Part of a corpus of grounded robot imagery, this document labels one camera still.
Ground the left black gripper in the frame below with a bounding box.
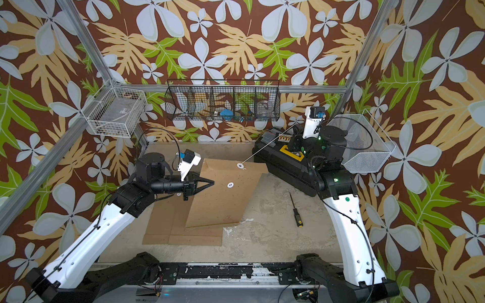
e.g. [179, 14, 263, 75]
[150, 170, 213, 201]

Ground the brown kraft file bag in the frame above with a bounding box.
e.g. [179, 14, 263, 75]
[168, 201, 223, 246]
[186, 159, 269, 229]
[142, 195, 191, 245]

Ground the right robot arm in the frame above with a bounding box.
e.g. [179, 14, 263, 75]
[296, 125, 400, 302]

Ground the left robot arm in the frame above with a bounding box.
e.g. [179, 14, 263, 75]
[26, 150, 214, 302]

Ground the blue object in basket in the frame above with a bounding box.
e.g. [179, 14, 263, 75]
[220, 109, 234, 121]

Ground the black yellow toolbox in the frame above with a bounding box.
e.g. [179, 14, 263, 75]
[253, 140, 317, 197]

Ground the black yellow screwdriver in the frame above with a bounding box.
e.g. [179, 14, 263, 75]
[289, 193, 303, 228]

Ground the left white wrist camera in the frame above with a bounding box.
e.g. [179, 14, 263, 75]
[177, 149, 202, 181]

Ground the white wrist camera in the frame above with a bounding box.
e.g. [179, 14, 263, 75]
[177, 149, 202, 181]
[303, 106, 327, 139]

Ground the black wire basket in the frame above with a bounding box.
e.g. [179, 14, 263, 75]
[164, 79, 281, 122]

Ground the white wire basket left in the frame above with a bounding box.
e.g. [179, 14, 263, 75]
[84, 80, 147, 138]

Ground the white wire basket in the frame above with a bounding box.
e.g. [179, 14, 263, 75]
[329, 110, 397, 174]
[84, 80, 147, 138]

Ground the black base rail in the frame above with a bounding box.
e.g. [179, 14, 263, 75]
[144, 262, 315, 286]

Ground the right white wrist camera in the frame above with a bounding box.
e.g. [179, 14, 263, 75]
[303, 106, 327, 139]

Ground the white wire basket right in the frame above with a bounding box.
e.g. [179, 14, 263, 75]
[329, 110, 397, 174]

